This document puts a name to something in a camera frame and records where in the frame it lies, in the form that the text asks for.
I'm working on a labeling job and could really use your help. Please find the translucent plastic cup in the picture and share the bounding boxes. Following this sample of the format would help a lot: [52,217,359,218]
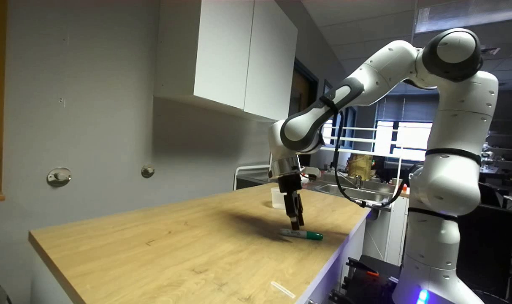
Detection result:
[271,187,287,210]

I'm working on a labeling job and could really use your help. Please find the window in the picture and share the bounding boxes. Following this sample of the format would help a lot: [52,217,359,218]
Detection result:
[373,120,433,162]

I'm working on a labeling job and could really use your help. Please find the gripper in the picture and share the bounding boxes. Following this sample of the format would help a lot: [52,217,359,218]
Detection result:
[278,172,306,231]

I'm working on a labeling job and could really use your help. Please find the clear plastic strip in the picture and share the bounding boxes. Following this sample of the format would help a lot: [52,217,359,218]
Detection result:
[271,281,297,299]

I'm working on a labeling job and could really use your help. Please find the black clamp with orange tip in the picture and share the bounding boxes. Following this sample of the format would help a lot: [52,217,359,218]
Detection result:
[346,257,381,280]

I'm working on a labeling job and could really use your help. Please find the white wall cabinet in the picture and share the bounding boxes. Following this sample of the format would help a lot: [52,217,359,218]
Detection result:
[154,0,299,123]

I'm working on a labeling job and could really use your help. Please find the wooden door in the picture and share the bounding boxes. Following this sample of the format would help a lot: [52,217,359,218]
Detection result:
[288,58,320,124]

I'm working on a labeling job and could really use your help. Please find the steel sink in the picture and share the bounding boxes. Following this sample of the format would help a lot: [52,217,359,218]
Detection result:
[310,172,396,208]

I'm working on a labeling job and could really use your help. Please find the white metal rack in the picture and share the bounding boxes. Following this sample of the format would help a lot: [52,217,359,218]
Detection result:
[233,164,273,191]

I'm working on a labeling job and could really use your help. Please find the green marker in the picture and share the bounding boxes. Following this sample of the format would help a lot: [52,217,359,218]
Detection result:
[280,228,324,241]

